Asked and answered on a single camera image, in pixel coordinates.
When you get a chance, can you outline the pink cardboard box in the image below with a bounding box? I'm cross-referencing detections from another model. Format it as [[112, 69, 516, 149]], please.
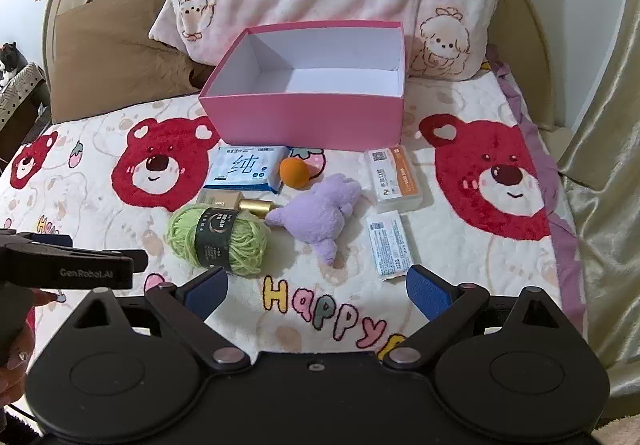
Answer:
[[198, 21, 407, 153]]

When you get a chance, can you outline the green yarn ball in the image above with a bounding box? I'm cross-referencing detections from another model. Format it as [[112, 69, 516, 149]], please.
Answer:
[[166, 204, 270, 277]]

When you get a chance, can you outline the orange ball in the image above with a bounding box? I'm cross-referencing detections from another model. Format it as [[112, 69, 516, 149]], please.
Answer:
[[278, 156, 312, 188]]

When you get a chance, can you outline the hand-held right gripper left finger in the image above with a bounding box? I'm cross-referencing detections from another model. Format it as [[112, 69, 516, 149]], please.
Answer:
[[62, 266, 251, 371]]

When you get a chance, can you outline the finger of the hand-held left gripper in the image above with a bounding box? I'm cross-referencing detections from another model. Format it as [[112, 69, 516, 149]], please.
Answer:
[[115, 249, 149, 276], [0, 230, 74, 251]]

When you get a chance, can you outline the purple plush toy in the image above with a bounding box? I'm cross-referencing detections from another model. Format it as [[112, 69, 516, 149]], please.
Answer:
[[264, 172, 363, 267]]

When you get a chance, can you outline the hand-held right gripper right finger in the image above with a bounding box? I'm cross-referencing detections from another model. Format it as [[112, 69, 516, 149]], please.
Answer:
[[382, 265, 573, 371]]

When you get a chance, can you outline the blue white tissue pack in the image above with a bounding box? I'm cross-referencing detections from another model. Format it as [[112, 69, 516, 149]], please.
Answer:
[[202, 145, 292, 194]]

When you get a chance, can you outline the beige gold cosmetic bottle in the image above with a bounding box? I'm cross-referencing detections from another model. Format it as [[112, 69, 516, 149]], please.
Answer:
[[197, 189, 287, 222]]

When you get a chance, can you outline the white wipe packet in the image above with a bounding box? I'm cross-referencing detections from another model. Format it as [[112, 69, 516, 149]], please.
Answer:
[[365, 210, 418, 282]]

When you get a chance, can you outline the person's left hand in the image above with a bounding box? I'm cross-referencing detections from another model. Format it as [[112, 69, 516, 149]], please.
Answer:
[[0, 289, 66, 406]]

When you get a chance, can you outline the orange white mask pack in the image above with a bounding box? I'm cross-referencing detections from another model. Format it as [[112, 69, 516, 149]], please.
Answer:
[[367, 145, 425, 213]]

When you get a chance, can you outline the grey cat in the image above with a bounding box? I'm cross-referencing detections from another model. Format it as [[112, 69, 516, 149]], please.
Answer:
[[0, 41, 21, 86]]

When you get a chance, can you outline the patterned cloth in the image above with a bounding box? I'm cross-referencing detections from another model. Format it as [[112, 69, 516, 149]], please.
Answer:
[[0, 62, 51, 126]]

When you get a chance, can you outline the brown pillow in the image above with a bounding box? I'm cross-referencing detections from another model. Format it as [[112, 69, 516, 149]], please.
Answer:
[[50, 0, 216, 124]]

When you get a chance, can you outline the gold curtain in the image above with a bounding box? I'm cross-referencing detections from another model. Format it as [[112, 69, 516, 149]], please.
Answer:
[[555, 0, 640, 376]]

